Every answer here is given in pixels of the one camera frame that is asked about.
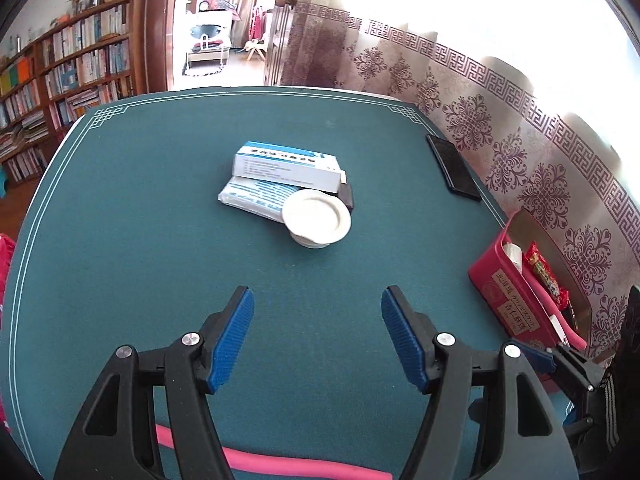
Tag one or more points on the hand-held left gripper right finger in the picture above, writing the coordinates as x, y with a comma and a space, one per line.
407, 340

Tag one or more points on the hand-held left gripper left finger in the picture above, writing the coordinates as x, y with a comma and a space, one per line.
230, 340

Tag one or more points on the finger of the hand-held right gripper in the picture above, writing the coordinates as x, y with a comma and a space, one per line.
542, 360
580, 370

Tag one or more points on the red tin box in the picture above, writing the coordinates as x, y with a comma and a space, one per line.
505, 295

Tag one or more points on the red snack packet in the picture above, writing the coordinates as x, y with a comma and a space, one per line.
542, 270

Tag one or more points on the white tissue packet red print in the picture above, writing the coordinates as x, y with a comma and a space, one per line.
512, 257

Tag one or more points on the pink foam rod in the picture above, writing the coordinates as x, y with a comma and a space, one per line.
300, 465

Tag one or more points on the blue and white tissue pack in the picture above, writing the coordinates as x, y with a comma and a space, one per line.
250, 195

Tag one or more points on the white round dish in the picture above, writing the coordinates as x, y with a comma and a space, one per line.
315, 215

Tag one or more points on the small black box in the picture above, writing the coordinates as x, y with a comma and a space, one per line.
346, 197

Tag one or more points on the long white box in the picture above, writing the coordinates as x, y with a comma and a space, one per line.
280, 165

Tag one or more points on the black smartphone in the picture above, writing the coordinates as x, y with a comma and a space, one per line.
452, 165

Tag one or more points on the patterned curtain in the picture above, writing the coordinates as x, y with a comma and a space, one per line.
500, 125

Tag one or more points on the pink fabric item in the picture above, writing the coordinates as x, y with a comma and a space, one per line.
6, 270

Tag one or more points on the small wooden stool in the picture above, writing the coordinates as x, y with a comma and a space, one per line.
255, 51

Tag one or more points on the wooden door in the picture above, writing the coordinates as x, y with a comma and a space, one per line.
280, 45

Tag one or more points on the white chair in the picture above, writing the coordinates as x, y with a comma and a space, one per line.
207, 35

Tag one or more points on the wooden bookshelf with books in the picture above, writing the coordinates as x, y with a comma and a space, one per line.
75, 70

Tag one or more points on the framed photo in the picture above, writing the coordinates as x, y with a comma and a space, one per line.
89, 0

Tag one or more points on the wooden door frame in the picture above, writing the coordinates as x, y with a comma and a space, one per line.
160, 35

